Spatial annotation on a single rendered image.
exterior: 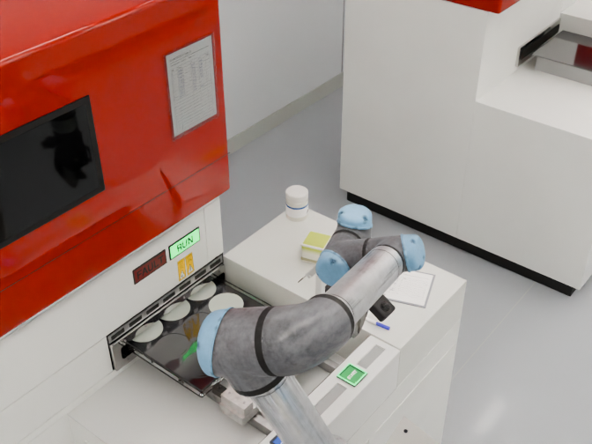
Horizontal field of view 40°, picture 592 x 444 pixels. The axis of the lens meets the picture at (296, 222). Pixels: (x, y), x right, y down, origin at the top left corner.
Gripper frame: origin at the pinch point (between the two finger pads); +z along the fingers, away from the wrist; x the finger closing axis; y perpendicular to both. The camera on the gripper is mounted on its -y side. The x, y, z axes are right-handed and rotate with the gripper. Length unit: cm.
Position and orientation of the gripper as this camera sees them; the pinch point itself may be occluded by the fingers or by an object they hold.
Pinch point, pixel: (356, 334)
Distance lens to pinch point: 196.2
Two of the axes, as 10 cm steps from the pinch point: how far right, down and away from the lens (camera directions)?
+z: 0.0, 8.1, 5.9
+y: -7.8, -3.7, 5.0
